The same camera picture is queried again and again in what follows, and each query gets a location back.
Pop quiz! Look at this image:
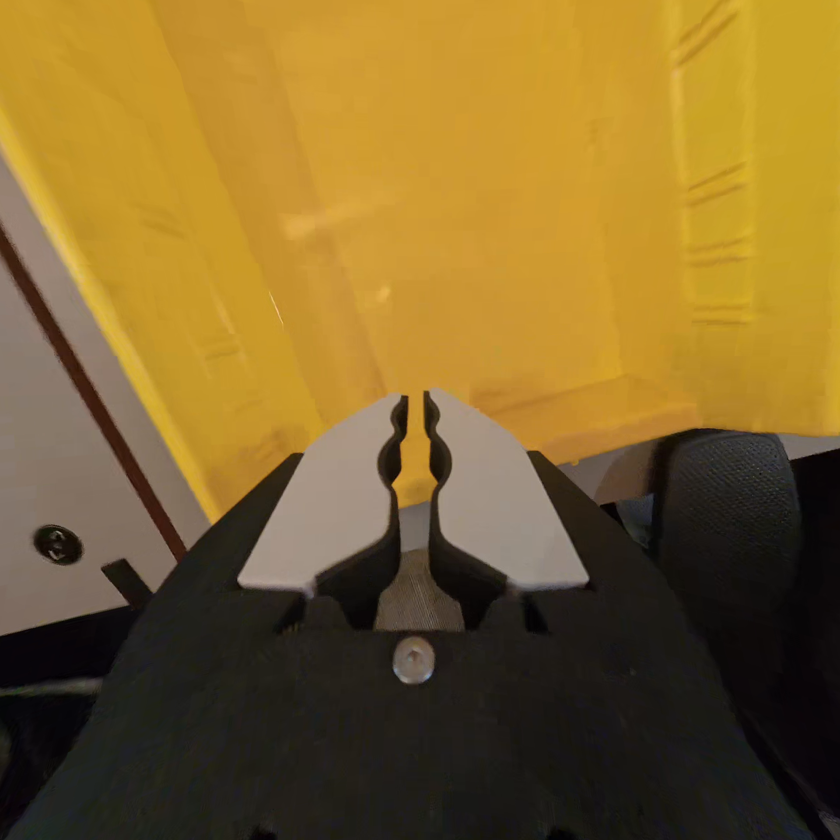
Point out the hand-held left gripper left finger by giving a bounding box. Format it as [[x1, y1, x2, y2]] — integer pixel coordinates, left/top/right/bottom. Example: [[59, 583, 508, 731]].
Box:
[[236, 392, 409, 630]]

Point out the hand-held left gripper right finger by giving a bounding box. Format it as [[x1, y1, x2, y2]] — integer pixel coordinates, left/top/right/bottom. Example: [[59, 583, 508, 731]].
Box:
[[423, 388, 591, 630]]

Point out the yellow plastic bin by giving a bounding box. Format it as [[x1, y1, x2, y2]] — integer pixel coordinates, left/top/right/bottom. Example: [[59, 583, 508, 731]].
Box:
[[0, 0, 840, 522]]

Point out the black office chair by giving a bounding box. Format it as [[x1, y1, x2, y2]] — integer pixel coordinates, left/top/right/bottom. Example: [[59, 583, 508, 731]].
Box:
[[656, 430, 805, 631]]

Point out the round black table fastener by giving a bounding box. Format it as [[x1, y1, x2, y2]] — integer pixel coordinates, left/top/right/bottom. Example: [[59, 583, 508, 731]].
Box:
[[33, 524, 85, 567]]

